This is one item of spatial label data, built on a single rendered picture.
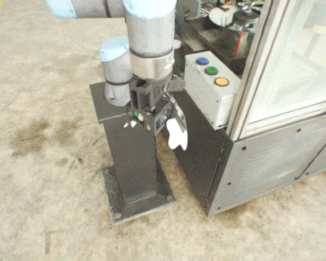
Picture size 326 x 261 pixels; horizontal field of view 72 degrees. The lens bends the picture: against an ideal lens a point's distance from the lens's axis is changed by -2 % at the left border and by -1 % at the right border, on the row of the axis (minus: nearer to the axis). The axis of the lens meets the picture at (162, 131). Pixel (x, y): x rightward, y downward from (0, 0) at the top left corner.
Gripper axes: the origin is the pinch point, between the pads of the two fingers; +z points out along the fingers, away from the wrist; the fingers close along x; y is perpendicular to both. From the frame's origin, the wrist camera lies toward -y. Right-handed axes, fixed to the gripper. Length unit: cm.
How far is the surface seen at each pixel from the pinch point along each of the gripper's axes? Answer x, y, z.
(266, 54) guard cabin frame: 16.1, -24.5, -15.4
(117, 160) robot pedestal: -30, -11, 45
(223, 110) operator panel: 8.9, -26.6, 7.4
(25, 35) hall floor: -298, -136, 91
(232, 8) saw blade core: -11, -87, -4
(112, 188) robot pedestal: -45, -14, 90
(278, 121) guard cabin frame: 26.6, -37.5, 13.1
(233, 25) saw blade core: -3, -68, -4
